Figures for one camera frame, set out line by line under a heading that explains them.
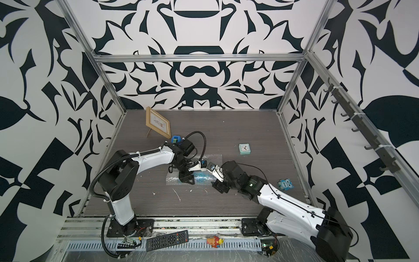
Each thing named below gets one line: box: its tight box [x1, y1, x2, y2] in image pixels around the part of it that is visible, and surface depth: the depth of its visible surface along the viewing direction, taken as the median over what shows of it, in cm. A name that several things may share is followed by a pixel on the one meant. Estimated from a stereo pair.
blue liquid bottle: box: [193, 170, 217, 183], surface depth 86 cm
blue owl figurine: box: [278, 177, 295, 191], surface depth 88 cm
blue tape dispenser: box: [171, 135, 182, 144], surface depth 103 cm
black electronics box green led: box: [260, 239, 278, 258], surface depth 73 cm
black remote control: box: [146, 229, 189, 252], surface depth 72 cm
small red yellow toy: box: [206, 235, 225, 249], surface depth 70 cm
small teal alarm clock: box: [238, 143, 251, 156], surface depth 101 cm
